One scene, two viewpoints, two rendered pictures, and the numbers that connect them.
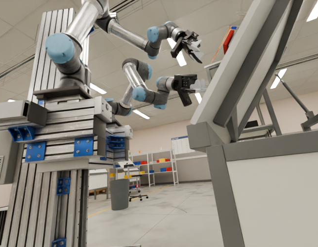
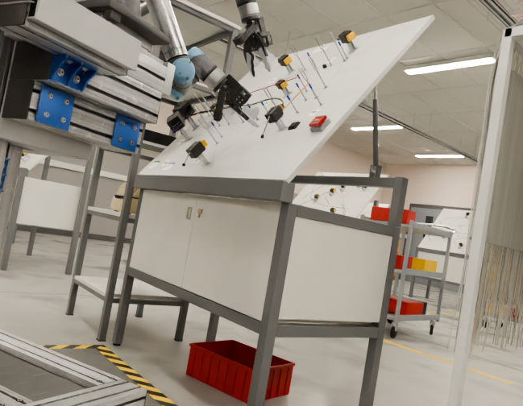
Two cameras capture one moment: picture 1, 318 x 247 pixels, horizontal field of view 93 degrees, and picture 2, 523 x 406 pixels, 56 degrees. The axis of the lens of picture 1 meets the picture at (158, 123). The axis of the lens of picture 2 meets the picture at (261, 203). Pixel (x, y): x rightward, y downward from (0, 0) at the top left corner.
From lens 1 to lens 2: 1.40 m
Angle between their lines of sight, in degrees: 64
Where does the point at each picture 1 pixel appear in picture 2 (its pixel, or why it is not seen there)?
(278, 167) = (314, 226)
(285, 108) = not seen: hidden behind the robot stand
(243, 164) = (302, 221)
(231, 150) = (300, 210)
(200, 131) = (289, 190)
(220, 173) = (291, 223)
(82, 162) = (83, 150)
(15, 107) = (131, 50)
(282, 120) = not seen: hidden behind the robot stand
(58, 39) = not seen: outside the picture
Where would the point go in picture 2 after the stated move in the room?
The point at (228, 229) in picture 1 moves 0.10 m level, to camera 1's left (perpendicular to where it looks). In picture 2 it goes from (284, 256) to (271, 255)
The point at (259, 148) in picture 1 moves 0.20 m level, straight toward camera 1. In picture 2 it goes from (312, 213) to (351, 218)
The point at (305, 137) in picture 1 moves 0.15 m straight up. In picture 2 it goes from (329, 215) to (336, 172)
